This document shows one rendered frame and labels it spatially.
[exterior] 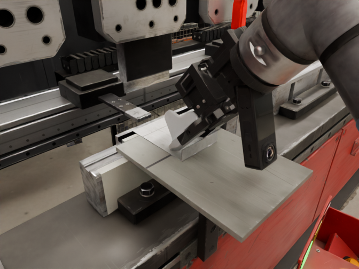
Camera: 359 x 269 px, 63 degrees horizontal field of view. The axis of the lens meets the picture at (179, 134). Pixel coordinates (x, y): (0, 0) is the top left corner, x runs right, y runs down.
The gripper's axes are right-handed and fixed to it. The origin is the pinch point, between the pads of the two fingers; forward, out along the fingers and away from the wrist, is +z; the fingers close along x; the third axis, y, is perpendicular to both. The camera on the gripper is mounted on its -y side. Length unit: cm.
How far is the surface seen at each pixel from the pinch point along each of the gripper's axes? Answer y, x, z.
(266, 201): -12.9, 2.0, -10.1
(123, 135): 7.7, 6.2, 7.7
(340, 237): -33.8, -26.4, 6.2
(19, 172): 60, 2, 184
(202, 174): -5.7, 4.1, -3.9
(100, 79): 24.6, -0.8, 17.5
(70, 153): 57, -35, 182
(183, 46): 37, -45, 33
